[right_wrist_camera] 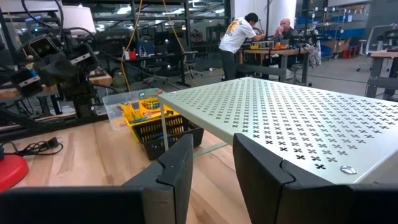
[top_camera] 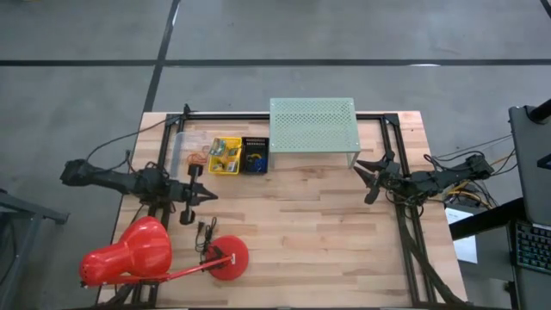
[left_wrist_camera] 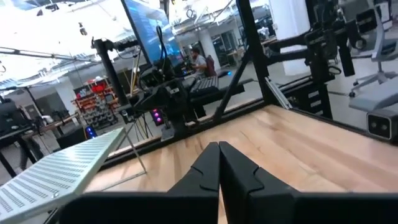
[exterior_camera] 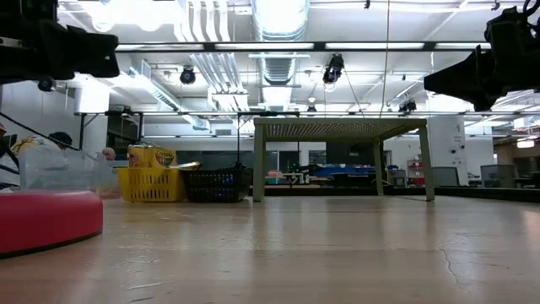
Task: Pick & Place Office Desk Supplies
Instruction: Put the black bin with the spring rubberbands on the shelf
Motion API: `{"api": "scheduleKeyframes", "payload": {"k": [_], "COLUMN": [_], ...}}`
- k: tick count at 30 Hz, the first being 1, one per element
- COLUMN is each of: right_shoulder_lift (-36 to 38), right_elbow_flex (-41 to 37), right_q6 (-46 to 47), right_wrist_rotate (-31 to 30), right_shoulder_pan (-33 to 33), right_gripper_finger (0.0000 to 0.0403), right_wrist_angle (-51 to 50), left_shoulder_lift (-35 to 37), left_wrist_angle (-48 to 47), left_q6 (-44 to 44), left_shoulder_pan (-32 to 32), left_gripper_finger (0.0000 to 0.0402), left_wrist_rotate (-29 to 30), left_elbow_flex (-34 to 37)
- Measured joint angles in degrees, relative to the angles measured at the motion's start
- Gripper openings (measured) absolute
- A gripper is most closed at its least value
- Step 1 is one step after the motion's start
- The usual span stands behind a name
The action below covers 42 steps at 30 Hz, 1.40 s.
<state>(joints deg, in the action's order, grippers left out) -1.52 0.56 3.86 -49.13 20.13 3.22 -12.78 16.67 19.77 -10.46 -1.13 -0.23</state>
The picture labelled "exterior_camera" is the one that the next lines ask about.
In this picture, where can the green perforated metal shelf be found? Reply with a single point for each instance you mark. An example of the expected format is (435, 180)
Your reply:
(337, 126)

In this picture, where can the person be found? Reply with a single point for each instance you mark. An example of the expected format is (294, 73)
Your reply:
(34, 143)

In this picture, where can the silver ventilation duct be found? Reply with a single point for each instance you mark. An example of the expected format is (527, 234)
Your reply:
(278, 34)

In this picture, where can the clear plastic bin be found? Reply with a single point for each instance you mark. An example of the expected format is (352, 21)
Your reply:
(63, 173)

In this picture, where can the grey mesh chair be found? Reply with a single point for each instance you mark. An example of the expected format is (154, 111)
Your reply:
(447, 176)
(498, 175)

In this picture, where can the black ceiling spotlight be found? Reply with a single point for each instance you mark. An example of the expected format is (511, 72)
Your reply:
(333, 69)
(45, 84)
(187, 76)

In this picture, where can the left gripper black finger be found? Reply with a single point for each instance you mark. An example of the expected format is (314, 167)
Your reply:
(95, 55)

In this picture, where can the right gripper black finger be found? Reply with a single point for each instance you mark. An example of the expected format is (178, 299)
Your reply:
(460, 80)
(489, 102)

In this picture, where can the red desk lamp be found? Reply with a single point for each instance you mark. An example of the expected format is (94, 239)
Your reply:
(46, 219)

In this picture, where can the black plastic basket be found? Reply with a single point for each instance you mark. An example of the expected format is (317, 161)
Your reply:
(213, 186)

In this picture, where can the large Crayola crayon box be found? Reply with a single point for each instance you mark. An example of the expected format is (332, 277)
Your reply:
(147, 156)

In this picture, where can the blue background table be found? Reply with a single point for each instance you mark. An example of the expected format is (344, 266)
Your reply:
(343, 171)

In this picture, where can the yellow plastic basket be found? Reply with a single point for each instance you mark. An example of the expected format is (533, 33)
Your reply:
(152, 186)

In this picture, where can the white square pillar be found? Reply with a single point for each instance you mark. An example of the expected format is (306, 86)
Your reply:
(447, 139)

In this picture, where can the black overhead rig beam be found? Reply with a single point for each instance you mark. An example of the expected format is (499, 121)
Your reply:
(320, 47)

